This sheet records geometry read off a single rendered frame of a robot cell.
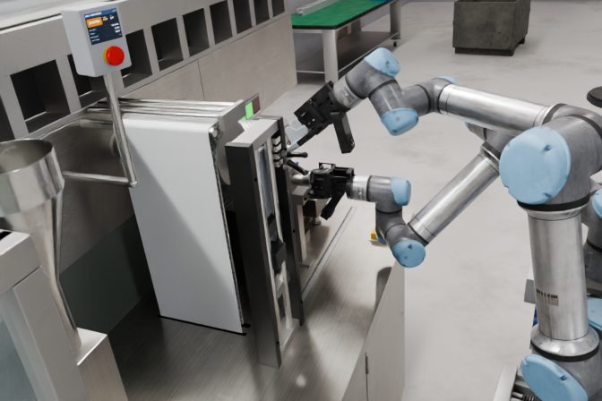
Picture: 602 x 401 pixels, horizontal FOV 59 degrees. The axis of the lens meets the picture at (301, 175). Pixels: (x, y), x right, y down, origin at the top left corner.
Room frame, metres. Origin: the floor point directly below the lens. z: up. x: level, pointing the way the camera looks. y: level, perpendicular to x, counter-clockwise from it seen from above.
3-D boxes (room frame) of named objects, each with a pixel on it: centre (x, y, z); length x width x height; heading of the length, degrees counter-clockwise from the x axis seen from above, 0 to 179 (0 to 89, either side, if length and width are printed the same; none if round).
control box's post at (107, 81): (0.85, 0.29, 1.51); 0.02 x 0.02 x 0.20
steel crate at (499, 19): (7.02, -2.65, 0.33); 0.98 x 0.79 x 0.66; 149
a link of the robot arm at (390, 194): (1.28, -0.23, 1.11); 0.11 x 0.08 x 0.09; 66
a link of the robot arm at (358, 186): (1.31, -0.16, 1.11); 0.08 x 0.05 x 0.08; 156
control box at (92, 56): (0.84, 0.29, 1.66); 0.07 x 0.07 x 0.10; 52
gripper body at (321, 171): (1.35, -0.09, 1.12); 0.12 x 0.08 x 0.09; 66
